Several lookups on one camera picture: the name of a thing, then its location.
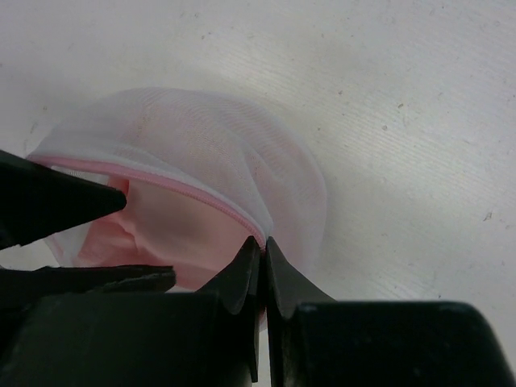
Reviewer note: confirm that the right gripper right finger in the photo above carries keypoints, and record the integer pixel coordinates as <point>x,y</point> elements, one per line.
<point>315,340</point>

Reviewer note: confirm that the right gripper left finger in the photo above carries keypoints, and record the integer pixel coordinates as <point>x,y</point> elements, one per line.
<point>144,338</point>

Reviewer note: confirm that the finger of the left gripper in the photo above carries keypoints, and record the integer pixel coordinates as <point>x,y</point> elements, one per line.
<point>21,287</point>
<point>37,201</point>

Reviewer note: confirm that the pink bra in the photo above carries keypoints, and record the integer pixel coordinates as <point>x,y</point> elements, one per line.
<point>160,227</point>

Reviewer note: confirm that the white pink mesh laundry bag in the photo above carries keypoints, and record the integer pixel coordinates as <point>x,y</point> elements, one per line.
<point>221,150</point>

